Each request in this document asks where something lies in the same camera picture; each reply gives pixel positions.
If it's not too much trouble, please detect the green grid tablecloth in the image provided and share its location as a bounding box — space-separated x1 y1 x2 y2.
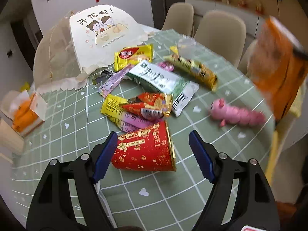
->
10 28 276 231

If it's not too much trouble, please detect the yellow purple snack wrapper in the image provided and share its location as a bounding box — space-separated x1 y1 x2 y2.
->
101 94 153 132

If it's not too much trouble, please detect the far beige chair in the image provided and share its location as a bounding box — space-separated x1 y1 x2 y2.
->
161 3 194 36

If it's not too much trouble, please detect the black crumpled wrapper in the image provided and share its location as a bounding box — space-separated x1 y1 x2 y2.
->
92 69 115 85

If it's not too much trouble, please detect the middle beige chair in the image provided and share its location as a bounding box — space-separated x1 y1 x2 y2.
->
194 10 246 67

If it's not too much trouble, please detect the beige chair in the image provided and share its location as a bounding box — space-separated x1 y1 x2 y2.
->
161 3 194 36
194 10 246 67

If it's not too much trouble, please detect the beige mesh food cover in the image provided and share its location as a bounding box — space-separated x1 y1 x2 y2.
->
33 5 148 94

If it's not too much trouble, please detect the green white snack bag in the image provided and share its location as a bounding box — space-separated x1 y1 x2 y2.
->
127 60 199 117

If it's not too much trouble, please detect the yellow nabati wafer wrapper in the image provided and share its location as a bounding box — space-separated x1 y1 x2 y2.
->
113 44 153 72

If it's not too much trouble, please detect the pink caterpillar toy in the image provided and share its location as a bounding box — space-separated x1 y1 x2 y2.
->
209 98 266 127

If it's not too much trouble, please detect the gold yellow snack wrapper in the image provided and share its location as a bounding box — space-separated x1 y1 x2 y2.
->
163 54 218 92

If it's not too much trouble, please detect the red gold snack wrapper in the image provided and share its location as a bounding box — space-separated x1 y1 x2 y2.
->
119 92 173 121

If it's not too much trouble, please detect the light purple candy wrapper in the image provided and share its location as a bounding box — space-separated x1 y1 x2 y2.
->
98 64 134 98

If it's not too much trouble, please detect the orange clear plastic bag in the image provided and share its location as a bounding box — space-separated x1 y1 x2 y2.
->
247 16 307 121

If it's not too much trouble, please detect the pink lollipop wrapper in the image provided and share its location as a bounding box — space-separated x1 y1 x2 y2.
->
157 61 174 72

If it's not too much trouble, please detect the white yellow toy box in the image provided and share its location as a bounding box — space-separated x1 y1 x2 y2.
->
170 37 197 59

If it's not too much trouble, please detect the orange white tissue box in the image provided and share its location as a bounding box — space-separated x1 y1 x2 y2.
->
1 90 47 137

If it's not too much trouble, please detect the red paper cup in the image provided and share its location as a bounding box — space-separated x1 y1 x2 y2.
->
111 121 177 172

